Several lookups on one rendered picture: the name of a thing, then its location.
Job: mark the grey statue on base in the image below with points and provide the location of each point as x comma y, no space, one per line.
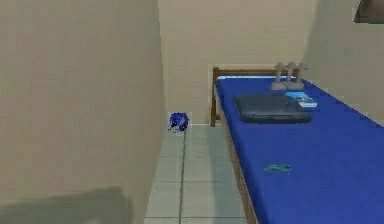
278,80
295,79

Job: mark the blue crumpled cloth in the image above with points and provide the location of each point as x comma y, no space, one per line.
178,121

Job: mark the blue bed with wooden frame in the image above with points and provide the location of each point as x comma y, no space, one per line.
326,160

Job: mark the dark grey closed laptop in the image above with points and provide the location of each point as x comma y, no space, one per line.
271,108

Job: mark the green printed circuit board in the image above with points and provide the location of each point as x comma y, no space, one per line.
277,167

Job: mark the dark framed window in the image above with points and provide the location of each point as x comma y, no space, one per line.
370,11

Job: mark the light blue book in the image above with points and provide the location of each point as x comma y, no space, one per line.
302,99

